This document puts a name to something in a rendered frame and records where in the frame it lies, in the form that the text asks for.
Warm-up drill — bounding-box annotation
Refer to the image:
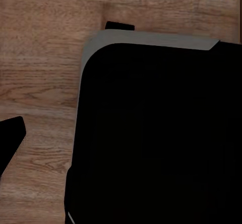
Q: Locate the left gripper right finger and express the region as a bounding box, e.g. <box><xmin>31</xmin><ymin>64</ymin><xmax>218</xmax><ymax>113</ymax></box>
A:
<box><xmin>226</xmin><ymin>116</ymin><xmax>242</xmax><ymax>157</ymax></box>

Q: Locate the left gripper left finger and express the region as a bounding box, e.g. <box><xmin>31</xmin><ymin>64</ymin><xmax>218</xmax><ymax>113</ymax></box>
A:
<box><xmin>0</xmin><ymin>116</ymin><xmax>26</xmax><ymax>176</ymax></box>

